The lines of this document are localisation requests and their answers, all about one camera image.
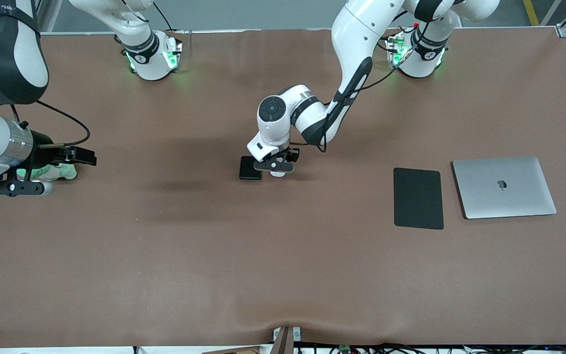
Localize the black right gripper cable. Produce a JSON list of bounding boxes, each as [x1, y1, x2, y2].
[[10, 100, 91, 148]]

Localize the brown wooden board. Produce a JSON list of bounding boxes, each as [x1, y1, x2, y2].
[[200, 346, 275, 354]]

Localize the green dinosaur plush toy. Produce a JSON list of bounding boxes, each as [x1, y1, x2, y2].
[[16, 163, 78, 183]]

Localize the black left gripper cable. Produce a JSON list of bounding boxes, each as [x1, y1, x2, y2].
[[303, 47, 415, 153]]

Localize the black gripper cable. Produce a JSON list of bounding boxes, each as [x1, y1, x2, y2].
[[10, 100, 91, 148], [303, 47, 415, 153]]

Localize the black mouse pad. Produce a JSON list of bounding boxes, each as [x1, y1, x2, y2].
[[393, 167, 445, 231]]

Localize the black right arm base cable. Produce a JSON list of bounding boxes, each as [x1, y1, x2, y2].
[[152, 0, 174, 33]]

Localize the black phone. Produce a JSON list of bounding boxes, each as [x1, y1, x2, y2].
[[238, 156, 263, 180]]

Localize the metal clamp bracket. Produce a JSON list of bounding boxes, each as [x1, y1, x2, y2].
[[273, 326, 302, 354]]

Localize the black left arm base cables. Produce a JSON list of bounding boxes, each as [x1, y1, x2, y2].
[[376, 27, 404, 54]]

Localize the silver closed laptop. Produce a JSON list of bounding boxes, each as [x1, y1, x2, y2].
[[452, 156, 558, 220]]

